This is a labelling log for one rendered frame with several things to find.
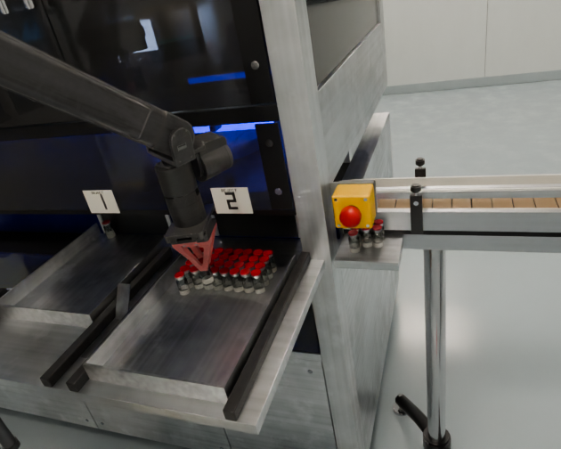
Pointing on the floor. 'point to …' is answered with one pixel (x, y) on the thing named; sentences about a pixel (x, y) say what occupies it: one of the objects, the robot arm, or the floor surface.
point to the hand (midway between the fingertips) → (204, 263)
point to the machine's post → (313, 201)
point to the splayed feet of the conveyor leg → (402, 407)
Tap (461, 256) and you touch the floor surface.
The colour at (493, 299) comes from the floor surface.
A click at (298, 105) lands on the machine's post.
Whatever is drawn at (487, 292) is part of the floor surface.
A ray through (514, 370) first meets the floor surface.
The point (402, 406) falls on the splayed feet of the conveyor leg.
